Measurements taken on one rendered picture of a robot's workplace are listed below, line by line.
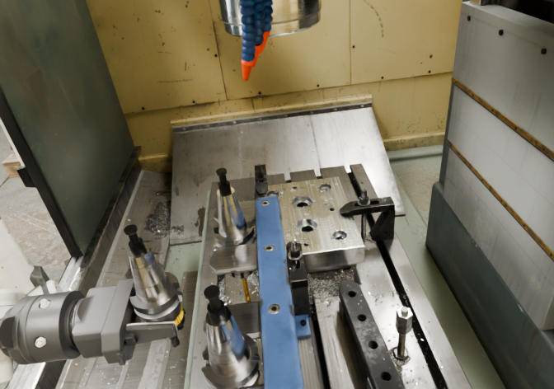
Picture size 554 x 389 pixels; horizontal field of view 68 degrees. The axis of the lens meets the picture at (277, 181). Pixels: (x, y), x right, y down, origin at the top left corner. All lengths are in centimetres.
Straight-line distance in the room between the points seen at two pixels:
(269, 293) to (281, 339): 7
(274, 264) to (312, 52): 132
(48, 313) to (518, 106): 82
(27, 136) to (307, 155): 101
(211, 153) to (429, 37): 102
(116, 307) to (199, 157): 125
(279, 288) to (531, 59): 57
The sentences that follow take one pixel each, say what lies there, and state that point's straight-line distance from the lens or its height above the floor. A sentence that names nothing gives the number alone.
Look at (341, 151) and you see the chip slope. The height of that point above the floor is 76.
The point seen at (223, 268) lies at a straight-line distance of 59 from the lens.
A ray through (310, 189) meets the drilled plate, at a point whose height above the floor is 99.
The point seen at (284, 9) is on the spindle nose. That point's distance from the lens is 63.
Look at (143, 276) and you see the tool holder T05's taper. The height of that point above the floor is 127.
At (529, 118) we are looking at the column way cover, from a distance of 85.
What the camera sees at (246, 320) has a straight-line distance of 52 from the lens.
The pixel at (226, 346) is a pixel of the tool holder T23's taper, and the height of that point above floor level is 127.
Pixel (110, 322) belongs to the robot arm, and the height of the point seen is 121.
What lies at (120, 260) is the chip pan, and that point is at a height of 67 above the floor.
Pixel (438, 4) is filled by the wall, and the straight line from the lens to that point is 189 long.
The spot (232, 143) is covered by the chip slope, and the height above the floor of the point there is 81.
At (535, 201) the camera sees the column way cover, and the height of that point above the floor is 114.
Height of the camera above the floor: 162
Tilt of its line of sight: 33 degrees down
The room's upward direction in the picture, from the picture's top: 7 degrees counter-clockwise
